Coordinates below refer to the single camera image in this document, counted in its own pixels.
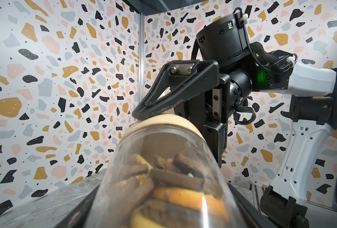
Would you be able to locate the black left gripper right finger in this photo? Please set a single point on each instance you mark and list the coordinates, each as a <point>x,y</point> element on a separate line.
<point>252,216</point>

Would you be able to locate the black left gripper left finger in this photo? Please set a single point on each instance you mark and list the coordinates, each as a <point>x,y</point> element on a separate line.
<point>77,217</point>

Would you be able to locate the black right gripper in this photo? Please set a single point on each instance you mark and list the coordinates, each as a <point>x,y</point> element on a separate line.
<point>198,94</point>

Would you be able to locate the jar with beige lid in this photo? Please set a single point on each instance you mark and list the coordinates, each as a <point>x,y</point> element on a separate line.
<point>163,175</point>

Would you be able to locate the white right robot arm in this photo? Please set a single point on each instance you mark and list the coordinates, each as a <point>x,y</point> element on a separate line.
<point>313,109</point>

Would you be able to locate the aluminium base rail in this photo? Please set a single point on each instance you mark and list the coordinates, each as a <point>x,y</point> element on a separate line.
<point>258,192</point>

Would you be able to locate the metal corner post right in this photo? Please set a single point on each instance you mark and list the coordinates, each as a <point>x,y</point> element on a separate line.
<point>141,80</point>

